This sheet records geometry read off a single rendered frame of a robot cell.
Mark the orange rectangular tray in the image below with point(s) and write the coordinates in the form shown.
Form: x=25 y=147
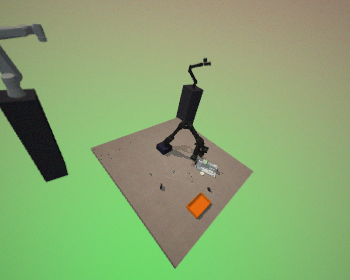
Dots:
x=198 y=204

